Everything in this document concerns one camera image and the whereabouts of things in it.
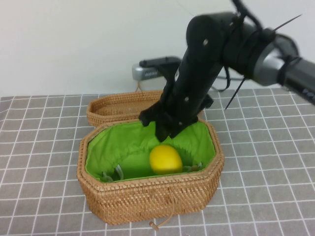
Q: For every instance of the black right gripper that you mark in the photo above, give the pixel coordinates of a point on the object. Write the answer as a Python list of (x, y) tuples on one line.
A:
[(189, 86)]

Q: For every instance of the yellow lemon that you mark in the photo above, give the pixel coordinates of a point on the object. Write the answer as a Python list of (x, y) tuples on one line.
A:
[(165, 159)]

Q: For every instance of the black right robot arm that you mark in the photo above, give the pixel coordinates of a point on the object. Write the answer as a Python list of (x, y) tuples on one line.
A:
[(209, 32)]

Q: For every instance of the green fabric basket liner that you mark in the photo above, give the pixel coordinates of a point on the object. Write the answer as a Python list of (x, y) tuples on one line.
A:
[(110, 147)]

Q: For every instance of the woven rattan basket lid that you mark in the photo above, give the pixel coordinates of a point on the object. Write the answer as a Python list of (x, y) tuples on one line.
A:
[(98, 120)]

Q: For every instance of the woven rattan basket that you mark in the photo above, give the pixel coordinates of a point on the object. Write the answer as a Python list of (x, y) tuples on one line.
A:
[(147, 201)]

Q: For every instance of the tan lid loop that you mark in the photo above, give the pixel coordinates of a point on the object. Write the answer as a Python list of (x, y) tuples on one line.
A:
[(138, 85)]

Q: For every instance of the black zip tie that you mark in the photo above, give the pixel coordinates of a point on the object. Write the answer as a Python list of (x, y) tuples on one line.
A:
[(283, 70), (269, 33), (233, 96)]

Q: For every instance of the grey checked tablecloth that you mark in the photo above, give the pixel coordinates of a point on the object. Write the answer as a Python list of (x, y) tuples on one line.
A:
[(37, 147)]

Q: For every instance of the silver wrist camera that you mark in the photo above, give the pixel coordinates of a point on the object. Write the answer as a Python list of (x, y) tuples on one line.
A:
[(145, 72)]

